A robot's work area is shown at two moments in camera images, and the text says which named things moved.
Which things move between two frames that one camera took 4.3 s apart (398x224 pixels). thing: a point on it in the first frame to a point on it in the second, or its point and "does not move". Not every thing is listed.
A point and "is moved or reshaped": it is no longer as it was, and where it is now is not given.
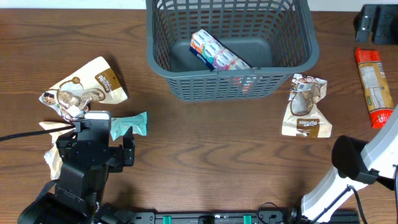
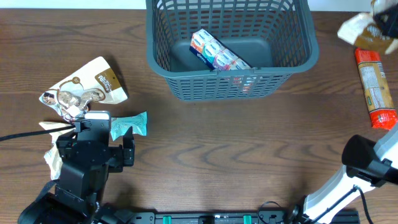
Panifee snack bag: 303,116 is moved or reshaped
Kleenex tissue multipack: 206,48 does not move
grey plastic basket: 231,50 does not move
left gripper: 118,154 does not move
